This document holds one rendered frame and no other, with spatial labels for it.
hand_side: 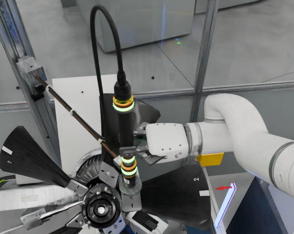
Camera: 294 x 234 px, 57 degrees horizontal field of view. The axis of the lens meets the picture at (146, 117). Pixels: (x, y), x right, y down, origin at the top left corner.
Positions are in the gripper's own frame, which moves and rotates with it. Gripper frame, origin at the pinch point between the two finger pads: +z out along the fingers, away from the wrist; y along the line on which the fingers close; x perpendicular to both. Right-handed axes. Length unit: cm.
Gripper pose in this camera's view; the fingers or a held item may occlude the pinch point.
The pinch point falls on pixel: (127, 144)
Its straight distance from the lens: 69.5
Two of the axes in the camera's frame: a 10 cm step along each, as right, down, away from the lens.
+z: -9.9, 0.8, -1.0
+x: 0.1, -6.9, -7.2
